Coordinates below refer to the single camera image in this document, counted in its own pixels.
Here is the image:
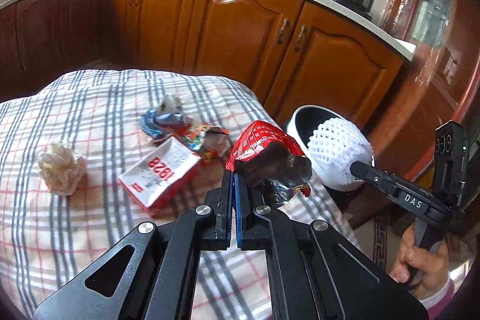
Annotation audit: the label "white red 1928 milk carton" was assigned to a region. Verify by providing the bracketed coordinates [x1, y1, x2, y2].
[119, 136, 202, 217]

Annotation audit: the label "white foam net sleeve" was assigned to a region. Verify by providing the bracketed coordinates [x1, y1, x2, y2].
[307, 118, 374, 193]

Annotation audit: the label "white tissue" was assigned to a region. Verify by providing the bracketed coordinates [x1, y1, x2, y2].
[37, 142, 87, 196]

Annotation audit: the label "orange snack bag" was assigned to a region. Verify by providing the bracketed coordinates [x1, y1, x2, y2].
[174, 124, 231, 163]

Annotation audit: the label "blue white wrapper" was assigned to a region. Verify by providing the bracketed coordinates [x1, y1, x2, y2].
[138, 94, 193, 142]

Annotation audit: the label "red silver snack bag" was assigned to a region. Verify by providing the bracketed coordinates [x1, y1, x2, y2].
[225, 120, 312, 207]

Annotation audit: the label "white round trash bin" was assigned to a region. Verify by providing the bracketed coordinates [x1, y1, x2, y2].
[286, 105, 374, 193]

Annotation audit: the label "wooden kitchen cabinets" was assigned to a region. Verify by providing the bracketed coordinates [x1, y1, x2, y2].
[1, 0, 412, 126]

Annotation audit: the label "right hand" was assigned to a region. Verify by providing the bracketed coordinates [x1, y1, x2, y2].
[390, 224, 450, 300]

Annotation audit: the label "plaid tablecloth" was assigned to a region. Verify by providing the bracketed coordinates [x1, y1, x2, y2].
[1, 70, 359, 319]

